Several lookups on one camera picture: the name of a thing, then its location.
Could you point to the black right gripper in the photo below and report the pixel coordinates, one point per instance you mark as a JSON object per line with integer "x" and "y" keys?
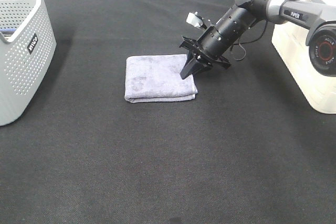
{"x": 204, "y": 52}

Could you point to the lavender towel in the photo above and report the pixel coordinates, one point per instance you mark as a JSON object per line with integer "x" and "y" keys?
{"x": 157, "y": 79}

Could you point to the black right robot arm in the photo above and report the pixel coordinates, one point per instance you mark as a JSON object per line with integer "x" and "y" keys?
{"x": 317, "y": 18}

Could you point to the black fabric table mat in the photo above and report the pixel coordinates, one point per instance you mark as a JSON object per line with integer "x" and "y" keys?
{"x": 248, "y": 149}

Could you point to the white plastic bin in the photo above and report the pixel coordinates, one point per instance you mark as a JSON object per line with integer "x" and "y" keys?
{"x": 289, "y": 41}

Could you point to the grey perforated laundry basket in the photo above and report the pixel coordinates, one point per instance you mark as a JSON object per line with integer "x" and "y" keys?
{"x": 25, "y": 56}

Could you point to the blue towel inside basket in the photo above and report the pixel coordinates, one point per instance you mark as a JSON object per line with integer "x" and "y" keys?
{"x": 7, "y": 32}

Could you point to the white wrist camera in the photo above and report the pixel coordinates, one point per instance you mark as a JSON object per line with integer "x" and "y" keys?
{"x": 196, "y": 20}

